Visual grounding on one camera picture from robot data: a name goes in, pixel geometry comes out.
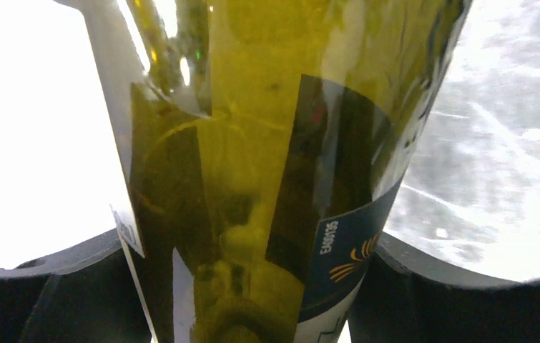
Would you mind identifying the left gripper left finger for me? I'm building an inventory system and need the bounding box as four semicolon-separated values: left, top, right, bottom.
0;229;151;343

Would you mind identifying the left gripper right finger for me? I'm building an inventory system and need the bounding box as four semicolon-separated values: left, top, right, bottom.
348;233;540;342

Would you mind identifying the dark wine bottle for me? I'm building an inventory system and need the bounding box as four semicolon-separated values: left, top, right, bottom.
67;1;471;342

